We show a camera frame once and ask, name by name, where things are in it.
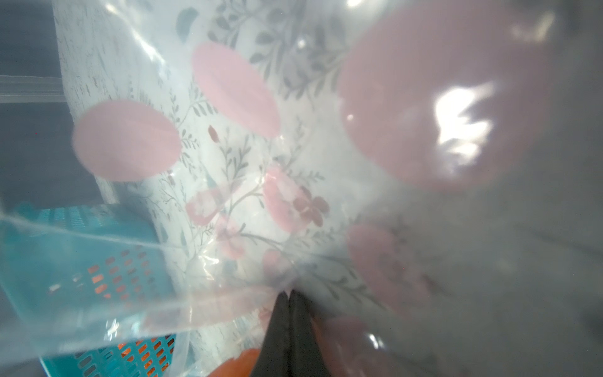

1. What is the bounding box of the teal plastic basket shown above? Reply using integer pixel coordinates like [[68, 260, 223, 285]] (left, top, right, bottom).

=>
[[1, 205, 176, 376]]

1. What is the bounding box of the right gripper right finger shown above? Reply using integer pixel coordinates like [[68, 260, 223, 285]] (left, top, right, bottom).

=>
[[288, 291, 331, 377]]

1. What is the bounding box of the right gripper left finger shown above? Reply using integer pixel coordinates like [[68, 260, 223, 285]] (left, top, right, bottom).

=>
[[250, 292, 290, 377]]

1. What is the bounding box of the clear zip-top bag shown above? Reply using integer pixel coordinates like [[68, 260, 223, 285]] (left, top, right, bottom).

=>
[[1, 1, 602, 376]]

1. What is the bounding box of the small bag orange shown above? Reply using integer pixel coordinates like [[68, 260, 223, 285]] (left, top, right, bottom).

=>
[[208, 349, 260, 377]]

